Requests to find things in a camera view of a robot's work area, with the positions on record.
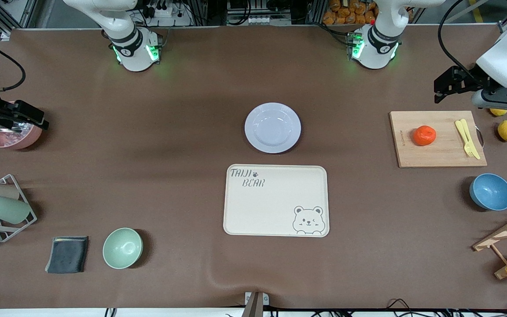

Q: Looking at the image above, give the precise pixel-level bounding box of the orange mandarin fruit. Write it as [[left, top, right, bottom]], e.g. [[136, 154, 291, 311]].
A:
[[413, 125, 437, 146]]

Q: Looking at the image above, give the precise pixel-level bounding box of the lavender round plate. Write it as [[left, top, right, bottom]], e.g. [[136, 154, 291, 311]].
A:
[[245, 103, 301, 154]]

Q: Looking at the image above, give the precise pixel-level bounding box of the pink bowl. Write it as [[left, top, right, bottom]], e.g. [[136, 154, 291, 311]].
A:
[[0, 101, 43, 151]]

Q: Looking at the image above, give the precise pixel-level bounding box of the yellow plastic fork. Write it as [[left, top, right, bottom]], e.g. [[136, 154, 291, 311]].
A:
[[455, 120, 475, 158]]

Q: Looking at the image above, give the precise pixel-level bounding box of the yellow plastic knife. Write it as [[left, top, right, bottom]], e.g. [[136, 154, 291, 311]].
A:
[[460, 118, 481, 160]]

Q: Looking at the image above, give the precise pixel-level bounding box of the wooden cutting board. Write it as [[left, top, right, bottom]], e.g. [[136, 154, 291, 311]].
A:
[[389, 111, 488, 168]]

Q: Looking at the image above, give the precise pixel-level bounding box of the mint green cup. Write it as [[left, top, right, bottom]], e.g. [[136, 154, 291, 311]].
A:
[[0, 195, 31, 224]]

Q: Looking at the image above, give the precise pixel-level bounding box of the blue bowl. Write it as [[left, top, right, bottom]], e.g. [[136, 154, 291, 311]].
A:
[[470, 173, 507, 211]]

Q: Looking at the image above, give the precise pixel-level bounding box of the pile of orange-brown toy food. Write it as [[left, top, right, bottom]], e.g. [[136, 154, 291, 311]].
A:
[[323, 0, 379, 26]]

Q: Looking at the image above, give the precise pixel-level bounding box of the dark grey folded cloth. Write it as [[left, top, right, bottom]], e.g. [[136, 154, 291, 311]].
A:
[[45, 236, 89, 274]]

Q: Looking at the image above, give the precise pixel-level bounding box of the wooden mug rack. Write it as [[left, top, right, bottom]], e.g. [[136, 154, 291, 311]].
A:
[[472, 207, 507, 280]]

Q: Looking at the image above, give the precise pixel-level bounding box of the light green bowl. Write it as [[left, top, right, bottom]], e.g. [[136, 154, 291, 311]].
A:
[[103, 227, 143, 269]]

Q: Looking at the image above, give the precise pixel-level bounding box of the white power strip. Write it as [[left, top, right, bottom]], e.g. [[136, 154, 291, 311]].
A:
[[146, 4, 192, 27]]

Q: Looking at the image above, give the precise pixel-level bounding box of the cream tray with bear print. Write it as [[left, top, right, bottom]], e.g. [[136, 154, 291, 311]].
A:
[[223, 165, 330, 238]]

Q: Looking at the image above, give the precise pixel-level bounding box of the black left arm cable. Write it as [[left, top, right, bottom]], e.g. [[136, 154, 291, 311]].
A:
[[437, 0, 478, 77]]

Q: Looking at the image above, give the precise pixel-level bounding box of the grey wire cup rack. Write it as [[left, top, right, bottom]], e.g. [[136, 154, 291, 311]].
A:
[[0, 174, 38, 243]]

